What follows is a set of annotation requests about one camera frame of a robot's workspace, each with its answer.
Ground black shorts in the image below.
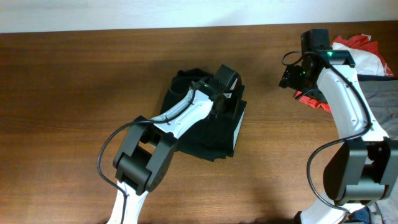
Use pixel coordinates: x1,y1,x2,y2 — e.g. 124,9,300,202
160,68,246,161

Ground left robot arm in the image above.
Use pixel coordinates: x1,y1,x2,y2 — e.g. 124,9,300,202
109,77,246,223

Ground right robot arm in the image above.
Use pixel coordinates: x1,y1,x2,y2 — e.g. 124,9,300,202
279,50,397,223

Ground dark navy garment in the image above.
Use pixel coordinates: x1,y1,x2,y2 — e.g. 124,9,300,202
357,74,397,82

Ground white garment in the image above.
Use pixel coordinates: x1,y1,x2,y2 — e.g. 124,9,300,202
331,42,386,76

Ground grey garment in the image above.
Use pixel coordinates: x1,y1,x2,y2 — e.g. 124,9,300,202
359,80,397,140

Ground red garment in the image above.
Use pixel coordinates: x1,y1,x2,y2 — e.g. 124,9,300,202
294,34,394,113

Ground blue jeans garment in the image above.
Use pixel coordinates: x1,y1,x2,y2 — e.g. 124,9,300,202
350,207,371,224

